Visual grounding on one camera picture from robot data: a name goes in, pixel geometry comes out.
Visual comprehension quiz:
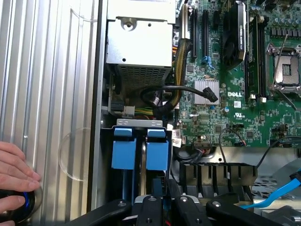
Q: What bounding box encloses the blue plastic disk carrier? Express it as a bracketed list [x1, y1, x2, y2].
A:
[111, 127, 137, 203]

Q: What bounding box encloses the grey disk bay cage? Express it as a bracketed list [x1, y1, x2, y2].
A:
[100, 119, 174, 205]

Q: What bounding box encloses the person's right hand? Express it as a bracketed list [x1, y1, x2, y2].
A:
[0, 195, 27, 226]

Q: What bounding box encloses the person's left hand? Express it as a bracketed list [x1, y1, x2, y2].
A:
[0, 141, 42, 193]

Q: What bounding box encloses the open PC case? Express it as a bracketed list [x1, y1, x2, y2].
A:
[87, 0, 301, 226]

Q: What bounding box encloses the grey metal drive cage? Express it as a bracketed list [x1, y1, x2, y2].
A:
[253, 162, 301, 226]

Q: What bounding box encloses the green Dell motherboard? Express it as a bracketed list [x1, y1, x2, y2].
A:
[173, 0, 301, 149]

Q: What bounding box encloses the silver chipset heatsink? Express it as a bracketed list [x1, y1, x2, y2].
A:
[194, 79, 221, 105]

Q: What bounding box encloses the black RAM slot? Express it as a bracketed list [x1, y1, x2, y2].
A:
[258, 16, 269, 103]

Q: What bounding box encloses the silver power supply unit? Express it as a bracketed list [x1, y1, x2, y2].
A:
[104, 0, 177, 90]

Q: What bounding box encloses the CPU socket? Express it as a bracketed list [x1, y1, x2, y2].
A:
[265, 42, 301, 95]

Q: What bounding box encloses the black graphics card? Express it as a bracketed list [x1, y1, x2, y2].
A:
[222, 0, 248, 71]

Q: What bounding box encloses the thin socket locking lever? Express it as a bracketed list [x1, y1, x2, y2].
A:
[271, 33, 289, 91]

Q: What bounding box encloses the black expansion slot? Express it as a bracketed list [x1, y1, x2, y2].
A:
[201, 9, 210, 59]
[190, 8, 198, 60]

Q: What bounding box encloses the black plastic cable guide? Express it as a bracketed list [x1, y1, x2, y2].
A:
[179, 163, 259, 198]

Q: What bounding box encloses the thin black red fan wire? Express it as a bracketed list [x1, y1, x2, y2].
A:
[218, 127, 247, 163]

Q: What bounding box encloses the blue SATA data wire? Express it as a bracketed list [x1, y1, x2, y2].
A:
[239, 168, 301, 210]

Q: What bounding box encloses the black motherboard cable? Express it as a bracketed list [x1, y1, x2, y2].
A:
[255, 136, 301, 170]

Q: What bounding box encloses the short black SATA wire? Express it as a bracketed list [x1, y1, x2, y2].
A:
[140, 85, 218, 109]

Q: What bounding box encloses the braided yellow black cable bundle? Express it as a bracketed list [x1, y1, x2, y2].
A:
[152, 39, 192, 118]

